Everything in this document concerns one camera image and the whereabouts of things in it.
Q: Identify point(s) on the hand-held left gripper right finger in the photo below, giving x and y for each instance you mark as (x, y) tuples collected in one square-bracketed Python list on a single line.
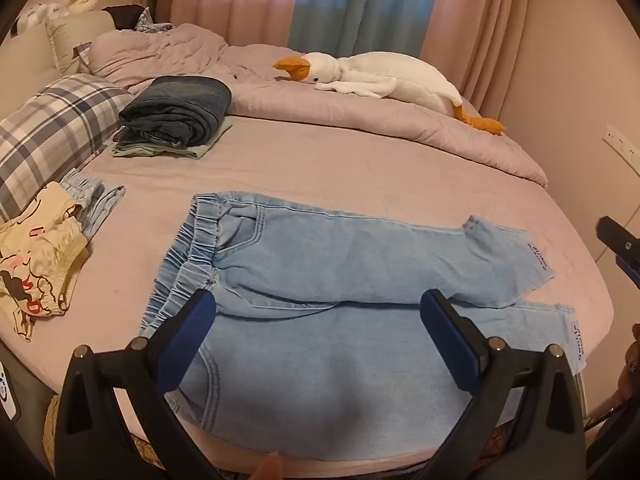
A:
[(450, 340)]

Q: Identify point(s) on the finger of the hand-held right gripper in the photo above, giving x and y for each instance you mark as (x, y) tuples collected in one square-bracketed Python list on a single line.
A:
[(622, 247)]

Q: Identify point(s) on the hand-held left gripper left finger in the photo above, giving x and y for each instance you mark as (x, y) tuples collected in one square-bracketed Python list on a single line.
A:
[(192, 330)]

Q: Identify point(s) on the light blue denim pants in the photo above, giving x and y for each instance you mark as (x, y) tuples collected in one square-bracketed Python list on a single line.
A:
[(350, 360)]

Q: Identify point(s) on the person's left hand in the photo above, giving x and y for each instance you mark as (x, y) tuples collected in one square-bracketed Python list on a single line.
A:
[(271, 467)]

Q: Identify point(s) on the white power strip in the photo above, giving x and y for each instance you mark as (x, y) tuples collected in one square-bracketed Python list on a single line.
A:
[(622, 144)]

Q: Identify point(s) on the small light blue denim garment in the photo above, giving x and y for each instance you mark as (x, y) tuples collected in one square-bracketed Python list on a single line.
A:
[(102, 205)]

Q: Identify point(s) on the cream printed shorts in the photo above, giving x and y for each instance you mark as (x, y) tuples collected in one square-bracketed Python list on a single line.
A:
[(35, 260)]

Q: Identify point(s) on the folded light green garment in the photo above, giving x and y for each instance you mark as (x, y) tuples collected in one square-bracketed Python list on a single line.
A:
[(200, 151)]

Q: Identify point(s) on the bed with pink sheet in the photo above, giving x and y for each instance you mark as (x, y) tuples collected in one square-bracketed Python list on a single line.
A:
[(350, 180)]

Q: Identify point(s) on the folded dark blue jeans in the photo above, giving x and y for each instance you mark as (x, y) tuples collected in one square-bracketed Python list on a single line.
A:
[(175, 105)]

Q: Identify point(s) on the pink quilt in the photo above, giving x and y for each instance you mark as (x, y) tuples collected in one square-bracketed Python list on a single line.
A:
[(350, 115)]

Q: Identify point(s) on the plaid pillow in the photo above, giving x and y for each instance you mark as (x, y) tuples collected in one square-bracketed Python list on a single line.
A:
[(50, 125)]

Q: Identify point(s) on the pink curtain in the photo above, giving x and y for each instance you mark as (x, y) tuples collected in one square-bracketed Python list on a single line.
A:
[(480, 25), (235, 0)]

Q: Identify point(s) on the white goose plush toy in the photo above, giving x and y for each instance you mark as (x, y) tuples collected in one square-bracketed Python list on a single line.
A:
[(390, 75)]

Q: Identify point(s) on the plaid shirt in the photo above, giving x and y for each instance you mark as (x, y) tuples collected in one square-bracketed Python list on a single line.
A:
[(155, 22)]

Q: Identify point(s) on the beige pillow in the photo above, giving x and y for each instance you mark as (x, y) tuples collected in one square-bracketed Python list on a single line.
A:
[(30, 60)]

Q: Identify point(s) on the dark garment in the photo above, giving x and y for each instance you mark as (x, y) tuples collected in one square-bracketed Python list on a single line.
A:
[(125, 15)]

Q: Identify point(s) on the blue curtain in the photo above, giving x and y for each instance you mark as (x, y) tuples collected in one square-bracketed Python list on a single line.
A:
[(360, 5)]

